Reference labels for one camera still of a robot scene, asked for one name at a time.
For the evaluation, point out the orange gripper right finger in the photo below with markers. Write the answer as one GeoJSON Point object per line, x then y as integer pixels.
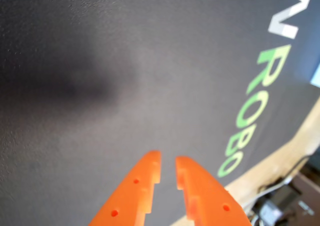
{"type": "Point", "coordinates": [210, 201]}

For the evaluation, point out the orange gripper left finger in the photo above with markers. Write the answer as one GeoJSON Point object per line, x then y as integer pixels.
{"type": "Point", "coordinates": [130, 201]}

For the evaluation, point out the white cardboard box bin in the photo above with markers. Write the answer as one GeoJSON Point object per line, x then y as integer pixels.
{"type": "Point", "coordinates": [317, 78]}

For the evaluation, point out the dark mat with WOWROBO print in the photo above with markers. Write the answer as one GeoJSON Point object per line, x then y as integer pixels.
{"type": "Point", "coordinates": [75, 136]}

